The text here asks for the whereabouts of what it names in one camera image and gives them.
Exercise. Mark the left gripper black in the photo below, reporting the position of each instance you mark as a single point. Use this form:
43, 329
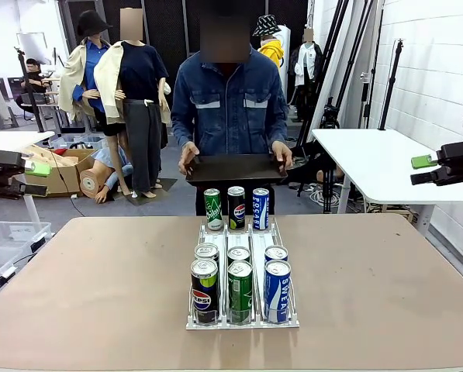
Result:
0, 160

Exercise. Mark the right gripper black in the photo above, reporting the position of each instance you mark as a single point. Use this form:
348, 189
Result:
461, 155

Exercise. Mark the dark brown serving tray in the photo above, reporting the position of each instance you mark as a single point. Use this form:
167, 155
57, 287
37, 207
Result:
235, 168

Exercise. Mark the blue Pocari Sweat can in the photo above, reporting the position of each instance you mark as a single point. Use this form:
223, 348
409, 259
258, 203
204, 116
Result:
261, 211
276, 252
277, 294

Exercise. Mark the green Chilsung cider can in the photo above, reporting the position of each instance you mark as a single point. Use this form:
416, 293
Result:
213, 211
239, 294
238, 253

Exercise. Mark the person's left sleeved forearm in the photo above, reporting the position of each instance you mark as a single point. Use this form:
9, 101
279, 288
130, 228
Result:
278, 126

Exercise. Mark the person's right sleeved forearm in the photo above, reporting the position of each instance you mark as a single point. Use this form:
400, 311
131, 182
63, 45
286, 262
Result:
181, 131

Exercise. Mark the person in denim jacket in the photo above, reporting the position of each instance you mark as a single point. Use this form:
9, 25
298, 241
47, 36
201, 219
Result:
231, 116

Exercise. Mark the person's left hand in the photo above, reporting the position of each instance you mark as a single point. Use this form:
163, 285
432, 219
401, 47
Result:
284, 155

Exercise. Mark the person's right hand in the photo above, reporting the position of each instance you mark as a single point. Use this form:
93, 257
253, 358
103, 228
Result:
187, 155

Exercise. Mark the brown cardboard box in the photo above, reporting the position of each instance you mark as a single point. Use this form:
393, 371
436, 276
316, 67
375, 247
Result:
66, 178

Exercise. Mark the small white side table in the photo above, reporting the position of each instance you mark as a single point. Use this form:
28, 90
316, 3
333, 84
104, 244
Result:
10, 139

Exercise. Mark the large white table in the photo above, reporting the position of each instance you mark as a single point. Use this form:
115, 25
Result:
382, 162

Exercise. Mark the mannequin lying in blue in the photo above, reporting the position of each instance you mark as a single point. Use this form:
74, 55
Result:
99, 174

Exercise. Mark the black tripod stand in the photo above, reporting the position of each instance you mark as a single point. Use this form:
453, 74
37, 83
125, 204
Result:
30, 93

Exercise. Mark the black light stand pole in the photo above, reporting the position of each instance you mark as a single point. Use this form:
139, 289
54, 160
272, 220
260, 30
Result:
392, 85

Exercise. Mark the seated man in black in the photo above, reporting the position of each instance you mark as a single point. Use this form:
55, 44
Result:
35, 79

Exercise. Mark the mannequin in blue shirt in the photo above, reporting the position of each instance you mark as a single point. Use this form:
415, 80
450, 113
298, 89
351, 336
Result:
93, 66

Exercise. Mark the mannequin in navy top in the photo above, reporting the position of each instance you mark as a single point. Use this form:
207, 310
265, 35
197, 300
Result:
138, 69

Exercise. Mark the mannequin in white jacket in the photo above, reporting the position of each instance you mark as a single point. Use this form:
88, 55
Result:
306, 62

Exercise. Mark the black brimmed hat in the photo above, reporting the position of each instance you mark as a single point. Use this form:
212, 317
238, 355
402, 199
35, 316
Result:
91, 23

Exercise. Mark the white can dispenser rack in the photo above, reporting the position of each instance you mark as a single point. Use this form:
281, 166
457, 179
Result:
259, 240

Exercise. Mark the black Pepsi can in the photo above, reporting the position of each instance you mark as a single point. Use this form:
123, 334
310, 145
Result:
206, 251
236, 211
204, 298

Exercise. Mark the mannequin in yellow hoodie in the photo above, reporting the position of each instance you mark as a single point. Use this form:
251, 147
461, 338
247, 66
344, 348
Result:
271, 50

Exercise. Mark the patterned bucket hat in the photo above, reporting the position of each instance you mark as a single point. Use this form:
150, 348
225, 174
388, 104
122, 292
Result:
267, 25

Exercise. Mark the black camera tripod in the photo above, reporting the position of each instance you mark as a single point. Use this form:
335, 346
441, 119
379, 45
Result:
329, 116

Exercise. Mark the black mannequin base plate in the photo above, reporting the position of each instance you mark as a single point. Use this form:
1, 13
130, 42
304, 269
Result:
165, 185

